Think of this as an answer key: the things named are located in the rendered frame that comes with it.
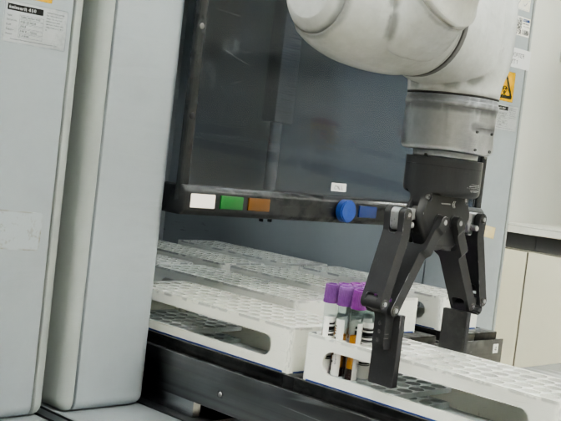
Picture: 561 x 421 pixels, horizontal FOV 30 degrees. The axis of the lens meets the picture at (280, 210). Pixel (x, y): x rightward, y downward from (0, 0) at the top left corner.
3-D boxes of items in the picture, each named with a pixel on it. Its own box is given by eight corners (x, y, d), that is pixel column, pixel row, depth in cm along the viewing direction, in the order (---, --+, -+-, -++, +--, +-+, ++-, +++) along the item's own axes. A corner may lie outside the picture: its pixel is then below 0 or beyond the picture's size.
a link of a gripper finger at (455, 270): (422, 217, 104) (431, 210, 105) (445, 310, 109) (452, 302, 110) (454, 222, 102) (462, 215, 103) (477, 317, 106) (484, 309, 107)
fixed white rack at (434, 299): (292, 302, 173) (296, 265, 173) (332, 301, 180) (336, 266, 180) (437, 339, 152) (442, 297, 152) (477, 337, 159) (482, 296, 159)
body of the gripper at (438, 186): (451, 155, 97) (438, 254, 97) (502, 162, 103) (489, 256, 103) (388, 149, 102) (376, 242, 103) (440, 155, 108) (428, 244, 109)
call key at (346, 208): (333, 220, 137) (336, 198, 137) (348, 221, 140) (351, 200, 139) (340, 222, 137) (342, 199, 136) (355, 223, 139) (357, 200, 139)
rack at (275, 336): (118, 330, 131) (123, 281, 130) (179, 327, 138) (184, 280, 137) (285, 386, 110) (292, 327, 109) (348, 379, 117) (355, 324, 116)
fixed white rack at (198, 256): (104, 271, 184) (108, 236, 184) (149, 271, 191) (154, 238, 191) (216, 302, 163) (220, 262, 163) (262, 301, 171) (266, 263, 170)
